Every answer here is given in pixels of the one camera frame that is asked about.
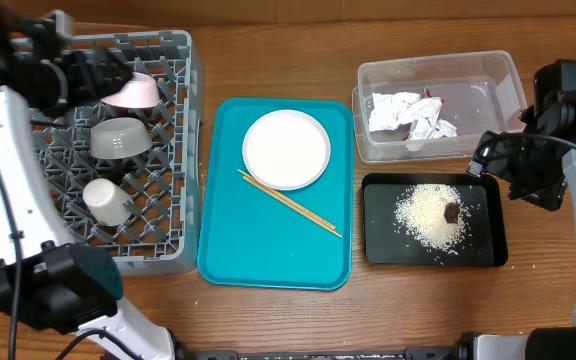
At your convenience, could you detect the white wrapper waste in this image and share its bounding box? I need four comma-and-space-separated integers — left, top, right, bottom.
368, 92, 457, 140

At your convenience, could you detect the pile of white rice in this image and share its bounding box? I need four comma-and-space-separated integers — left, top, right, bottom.
393, 184, 472, 262

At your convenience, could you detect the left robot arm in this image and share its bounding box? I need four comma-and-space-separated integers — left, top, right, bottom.
0, 6, 184, 359

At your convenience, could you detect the teal plastic serving tray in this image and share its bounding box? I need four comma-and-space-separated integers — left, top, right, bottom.
197, 98, 354, 291

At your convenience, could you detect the black rectangular tray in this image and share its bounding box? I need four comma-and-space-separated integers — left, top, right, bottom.
362, 173, 508, 267

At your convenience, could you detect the brown food scrap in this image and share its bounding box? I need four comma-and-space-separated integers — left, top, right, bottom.
444, 202, 460, 224

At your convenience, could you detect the grey bowl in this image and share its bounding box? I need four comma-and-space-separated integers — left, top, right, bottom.
90, 117, 153, 160

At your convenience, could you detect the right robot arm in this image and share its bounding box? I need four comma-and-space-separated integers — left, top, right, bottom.
451, 59, 576, 359

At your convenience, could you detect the clear plastic waste bin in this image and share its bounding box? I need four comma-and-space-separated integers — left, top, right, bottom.
352, 50, 527, 163

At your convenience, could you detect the pink bowl with food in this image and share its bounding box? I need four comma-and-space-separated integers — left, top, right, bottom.
101, 72, 160, 109

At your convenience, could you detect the white paper cup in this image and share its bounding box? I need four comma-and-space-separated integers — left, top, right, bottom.
83, 178, 132, 226

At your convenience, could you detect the large white plate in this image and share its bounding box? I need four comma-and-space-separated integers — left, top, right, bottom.
242, 109, 331, 190

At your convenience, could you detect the wooden chopstick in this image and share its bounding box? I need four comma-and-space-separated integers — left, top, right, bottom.
241, 174, 343, 239
237, 168, 337, 232

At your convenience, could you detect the grey plastic dishwasher rack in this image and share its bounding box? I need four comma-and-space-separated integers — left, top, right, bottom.
30, 30, 204, 275

